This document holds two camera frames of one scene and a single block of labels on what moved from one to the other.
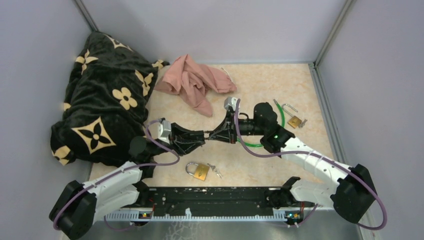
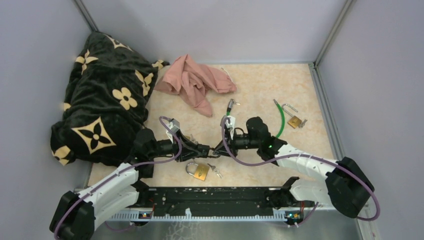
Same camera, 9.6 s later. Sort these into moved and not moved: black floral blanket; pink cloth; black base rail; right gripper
Moved: right gripper
Not moved: black base rail; pink cloth; black floral blanket
